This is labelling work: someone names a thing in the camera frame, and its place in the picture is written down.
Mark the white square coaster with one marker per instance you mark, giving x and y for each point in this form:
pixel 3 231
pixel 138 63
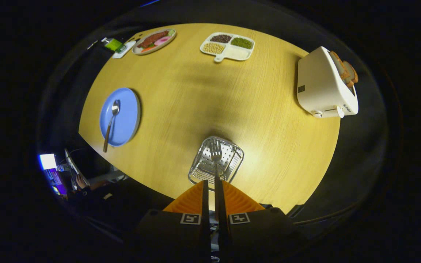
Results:
pixel 127 49

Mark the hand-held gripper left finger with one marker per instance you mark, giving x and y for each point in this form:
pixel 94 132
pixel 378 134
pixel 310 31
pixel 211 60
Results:
pixel 174 233

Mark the white divided tray with beans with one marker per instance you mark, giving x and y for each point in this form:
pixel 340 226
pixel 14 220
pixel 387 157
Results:
pixel 234 53

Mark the white toaster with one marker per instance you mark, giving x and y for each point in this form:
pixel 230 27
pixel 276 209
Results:
pixel 316 84

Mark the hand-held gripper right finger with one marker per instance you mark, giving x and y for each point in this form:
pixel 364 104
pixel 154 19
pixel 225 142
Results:
pixel 261 233

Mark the green plastic bottle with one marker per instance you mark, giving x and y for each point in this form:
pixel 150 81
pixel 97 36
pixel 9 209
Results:
pixel 113 44

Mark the metal fork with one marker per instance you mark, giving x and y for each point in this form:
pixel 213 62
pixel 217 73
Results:
pixel 216 153

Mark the plate with meat and vegetables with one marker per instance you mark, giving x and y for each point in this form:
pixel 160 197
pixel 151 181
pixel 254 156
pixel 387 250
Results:
pixel 154 41

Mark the blue round plate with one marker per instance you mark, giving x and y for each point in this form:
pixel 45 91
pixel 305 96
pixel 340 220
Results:
pixel 126 117

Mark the toast slice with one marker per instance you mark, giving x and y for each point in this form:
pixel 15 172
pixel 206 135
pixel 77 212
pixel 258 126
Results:
pixel 338 65
pixel 353 75

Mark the computer monitor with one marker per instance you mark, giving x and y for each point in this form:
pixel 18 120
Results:
pixel 48 161

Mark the metal spoon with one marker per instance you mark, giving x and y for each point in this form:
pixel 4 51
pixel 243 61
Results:
pixel 115 107

